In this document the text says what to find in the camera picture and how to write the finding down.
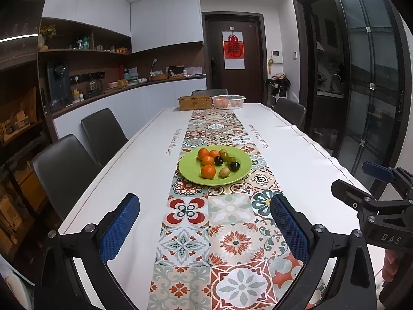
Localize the red and white door poster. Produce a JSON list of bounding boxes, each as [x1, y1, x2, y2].
[[221, 30, 246, 70]]

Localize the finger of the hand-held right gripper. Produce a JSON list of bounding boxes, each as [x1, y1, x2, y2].
[[332, 179, 378, 215], [362, 162, 413, 188]]

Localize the glass sliding door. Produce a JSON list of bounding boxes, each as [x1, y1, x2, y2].
[[332, 0, 408, 197]]

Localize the oranges in basket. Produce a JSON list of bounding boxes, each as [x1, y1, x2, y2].
[[214, 96, 243, 108]]

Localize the wicker box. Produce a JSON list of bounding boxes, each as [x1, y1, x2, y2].
[[177, 94, 213, 112]]

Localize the white plastic basket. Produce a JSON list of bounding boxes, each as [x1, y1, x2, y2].
[[211, 94, 247, 110]]

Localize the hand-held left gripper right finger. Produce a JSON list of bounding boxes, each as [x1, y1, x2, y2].
[[270, 194, 378, 310]]

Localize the patterned table runner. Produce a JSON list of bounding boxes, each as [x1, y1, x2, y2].
[[147, 108, 326, 310]]

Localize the grey dining chair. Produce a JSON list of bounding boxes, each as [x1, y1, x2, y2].
[[81, 108, 129, 168], [32, 134, 101, 221], [273, 98, 307, 131], [191, 88, 229, 98]]

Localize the yellow flowers in vase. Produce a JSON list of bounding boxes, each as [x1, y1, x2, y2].
[[39, 24, 57, 51]]

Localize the dark brown door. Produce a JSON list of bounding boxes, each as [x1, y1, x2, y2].
[[202, 12, 266, 104]]

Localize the black water dispenser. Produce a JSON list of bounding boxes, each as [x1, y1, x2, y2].
[[47, 61, 72, 111]]

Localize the pile of bags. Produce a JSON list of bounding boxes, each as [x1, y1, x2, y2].
[[267, 72, 291, 98]]

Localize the dark trash bin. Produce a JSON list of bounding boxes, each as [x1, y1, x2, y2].
[[313, 128, 340, 151]]

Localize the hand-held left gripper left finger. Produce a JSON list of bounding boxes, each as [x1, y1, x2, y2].
[[34, 194, 141, 310]]

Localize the green plate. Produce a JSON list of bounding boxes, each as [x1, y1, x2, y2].
[[178, 145, 252, 186]]

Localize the person's right hand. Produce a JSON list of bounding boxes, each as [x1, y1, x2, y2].
[[383, 250, 399, 282]]

